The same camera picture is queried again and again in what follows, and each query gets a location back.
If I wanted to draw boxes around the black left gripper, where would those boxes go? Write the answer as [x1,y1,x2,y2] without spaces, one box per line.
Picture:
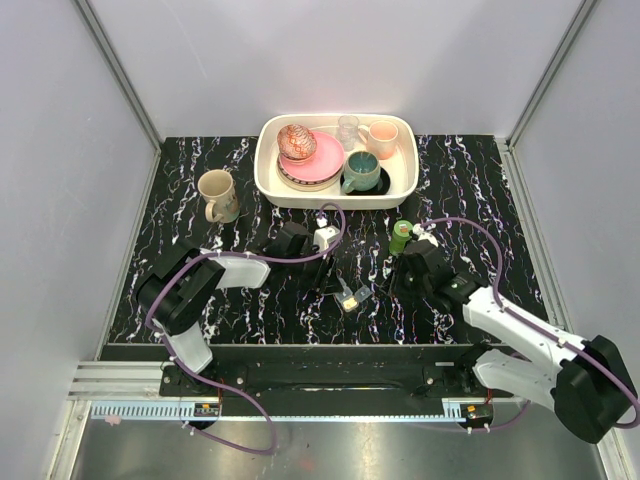
[286,243,343,296]

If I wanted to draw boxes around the green pill bottle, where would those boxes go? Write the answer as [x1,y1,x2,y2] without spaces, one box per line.
[389,231,411,256]

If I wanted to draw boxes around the green bottle cap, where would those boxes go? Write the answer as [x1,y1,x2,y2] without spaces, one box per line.
[393,220,413,241]

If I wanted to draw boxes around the clear weekly pill organizer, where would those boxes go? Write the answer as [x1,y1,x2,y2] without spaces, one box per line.
[333,278,373,313]

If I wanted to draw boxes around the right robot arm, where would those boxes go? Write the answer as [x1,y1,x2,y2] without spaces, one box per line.
[391,240,638,444]

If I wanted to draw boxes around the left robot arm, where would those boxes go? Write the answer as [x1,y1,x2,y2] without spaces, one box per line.
[135,222,340,396]

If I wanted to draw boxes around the white pills in organizer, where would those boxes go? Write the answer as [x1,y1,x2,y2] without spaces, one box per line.
[342,298,358,310]

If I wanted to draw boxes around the striped rim ceramic plate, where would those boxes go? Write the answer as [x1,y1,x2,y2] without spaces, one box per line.
[277,155,342,192]

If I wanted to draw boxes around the pink ceramic plate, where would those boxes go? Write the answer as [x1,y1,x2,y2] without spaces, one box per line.
[278,131,345,185]

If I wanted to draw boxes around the black saucer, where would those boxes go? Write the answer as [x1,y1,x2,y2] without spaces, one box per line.
[346,168,391,196]

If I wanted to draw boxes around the cream illustrated ceramic mug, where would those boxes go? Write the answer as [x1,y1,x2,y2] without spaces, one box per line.
[197,169,240,224]

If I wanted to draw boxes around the red patterned ceramic bowl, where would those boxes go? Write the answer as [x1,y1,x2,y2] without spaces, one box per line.
[277,124,317,162]

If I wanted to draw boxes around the teal glazed ceramic mug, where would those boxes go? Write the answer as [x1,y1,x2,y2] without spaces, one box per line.
[341,151,381,194]

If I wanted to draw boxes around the white rectangular dish tub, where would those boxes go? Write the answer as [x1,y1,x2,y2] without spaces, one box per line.
[254,113,420,210]

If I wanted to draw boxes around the clear drinking glass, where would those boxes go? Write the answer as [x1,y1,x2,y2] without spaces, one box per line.
[337,115,359,151]

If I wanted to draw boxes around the pink ceramic mug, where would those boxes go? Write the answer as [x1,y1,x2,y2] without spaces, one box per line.
[358,120,399,160]

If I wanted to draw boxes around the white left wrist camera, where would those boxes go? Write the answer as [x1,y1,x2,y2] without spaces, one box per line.
[313,226,340,252]

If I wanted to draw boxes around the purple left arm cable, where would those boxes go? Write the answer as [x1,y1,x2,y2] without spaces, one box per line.
[144,202,347,456]

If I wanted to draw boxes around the slotted cable duct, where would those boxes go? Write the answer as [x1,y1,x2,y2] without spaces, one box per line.
[90,400,221,421]

